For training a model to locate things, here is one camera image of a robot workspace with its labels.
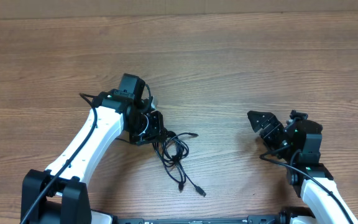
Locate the black USB-A cable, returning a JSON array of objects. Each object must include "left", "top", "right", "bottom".
[{"left": 152, "top": 136, "right": 207, "bottom": 197}]

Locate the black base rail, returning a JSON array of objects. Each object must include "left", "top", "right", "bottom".
[{"left": 112, "top": 213, "right": 290, "bottom": 224}]

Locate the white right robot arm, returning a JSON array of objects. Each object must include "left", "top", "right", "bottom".
[{"left": 247, "top": 110, "right": 358, "bottom": 224}]

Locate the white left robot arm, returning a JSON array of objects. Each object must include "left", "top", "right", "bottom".
[{"left": 21, "top": 90, "right": 165, "bottom": 224}]

